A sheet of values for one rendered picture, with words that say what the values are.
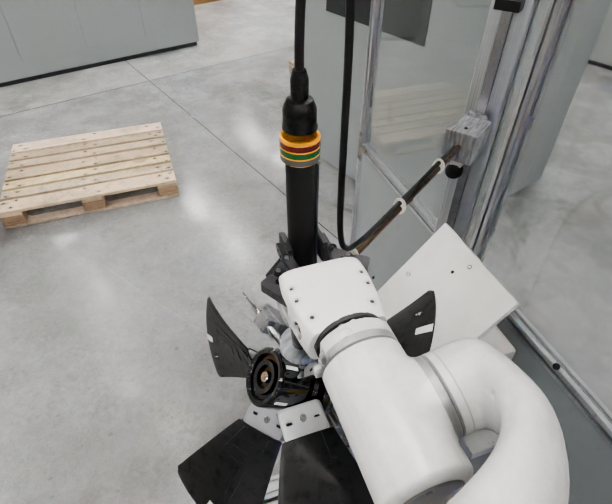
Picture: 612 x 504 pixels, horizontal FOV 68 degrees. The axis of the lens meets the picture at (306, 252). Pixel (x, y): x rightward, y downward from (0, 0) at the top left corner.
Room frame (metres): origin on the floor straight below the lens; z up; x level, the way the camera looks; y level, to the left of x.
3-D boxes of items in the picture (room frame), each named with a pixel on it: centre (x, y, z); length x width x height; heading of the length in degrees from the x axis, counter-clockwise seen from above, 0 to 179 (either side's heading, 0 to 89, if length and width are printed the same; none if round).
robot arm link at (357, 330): (0.27, -0.05, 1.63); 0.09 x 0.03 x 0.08; 109
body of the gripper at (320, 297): (0.33, -0.03, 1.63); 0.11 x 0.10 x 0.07; 19
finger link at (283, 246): (0.41, 0.03, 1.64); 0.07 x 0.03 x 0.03; 19
